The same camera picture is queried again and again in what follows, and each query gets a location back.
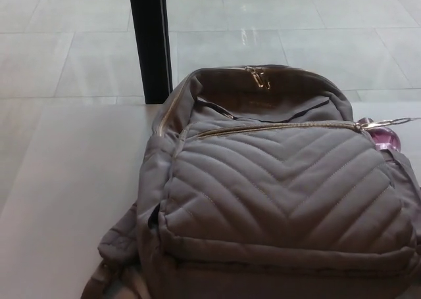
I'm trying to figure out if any grey quilted backpack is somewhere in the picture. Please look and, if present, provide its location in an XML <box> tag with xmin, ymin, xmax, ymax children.
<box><xmin>93</xmin><ymin>64</ymin><xmax>421</xmax><ymax>299</ymax></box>

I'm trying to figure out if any black window frame post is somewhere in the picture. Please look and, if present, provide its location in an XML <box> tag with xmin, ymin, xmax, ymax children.
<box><xmin>128</xmin><ymin>0</ymin><xmax>174</xmax><ymax>105</ymax></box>

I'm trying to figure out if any purple glass bottle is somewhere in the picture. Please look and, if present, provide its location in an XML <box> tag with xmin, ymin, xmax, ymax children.
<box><xmin>360</xmin><ymin>117</ymin><xmax>402</xmax><ymax>152</ymax></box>

